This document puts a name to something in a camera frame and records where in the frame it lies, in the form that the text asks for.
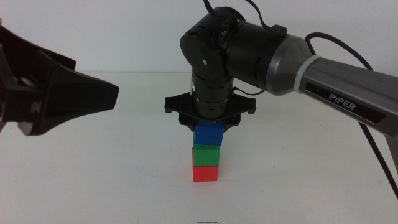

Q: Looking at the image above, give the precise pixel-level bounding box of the blue cube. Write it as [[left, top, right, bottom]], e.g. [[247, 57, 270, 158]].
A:
[[193, 119, 226, 147]]

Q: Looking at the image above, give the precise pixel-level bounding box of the green cube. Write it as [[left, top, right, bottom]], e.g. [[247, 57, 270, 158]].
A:
[[192, 144, 221, 167]]

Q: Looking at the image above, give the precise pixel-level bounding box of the red cube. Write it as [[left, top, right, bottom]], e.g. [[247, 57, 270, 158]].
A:
[[192, 165, 219, 183]]

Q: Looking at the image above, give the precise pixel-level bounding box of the thin black right gripper cable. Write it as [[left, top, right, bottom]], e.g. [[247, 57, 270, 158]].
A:
[[231, 86, 266, 96]]

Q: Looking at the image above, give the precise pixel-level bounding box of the thin black looped right cable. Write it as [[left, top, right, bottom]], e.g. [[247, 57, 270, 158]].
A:
[[203, 0, 270, 30]]

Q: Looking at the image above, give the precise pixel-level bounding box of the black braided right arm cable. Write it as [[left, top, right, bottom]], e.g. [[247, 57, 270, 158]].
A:
[[304, 32, 398, 200]]

